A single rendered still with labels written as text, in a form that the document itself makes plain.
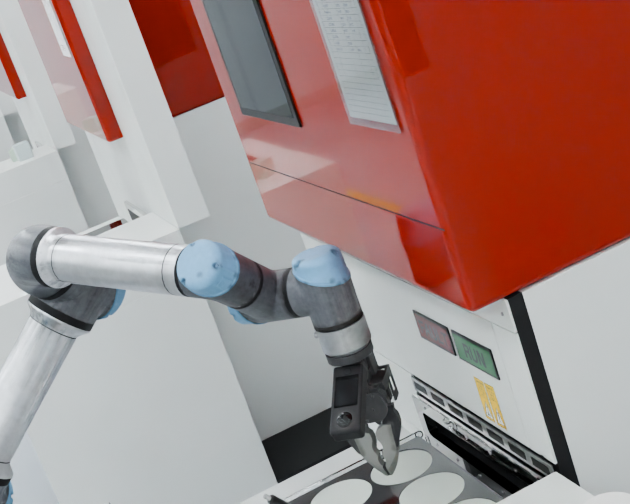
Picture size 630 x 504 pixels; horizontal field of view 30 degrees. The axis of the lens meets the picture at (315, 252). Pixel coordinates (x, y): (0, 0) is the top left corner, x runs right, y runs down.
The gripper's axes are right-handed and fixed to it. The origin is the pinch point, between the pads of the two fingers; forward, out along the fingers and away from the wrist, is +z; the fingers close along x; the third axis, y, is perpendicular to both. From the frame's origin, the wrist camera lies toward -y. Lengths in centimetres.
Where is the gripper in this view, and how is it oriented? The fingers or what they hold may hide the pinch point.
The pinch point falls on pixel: (386, 470)
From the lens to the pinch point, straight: 181.5
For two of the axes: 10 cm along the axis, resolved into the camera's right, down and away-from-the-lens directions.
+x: -9.2, 2.2, 3.2
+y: 2.2, -3.7, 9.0
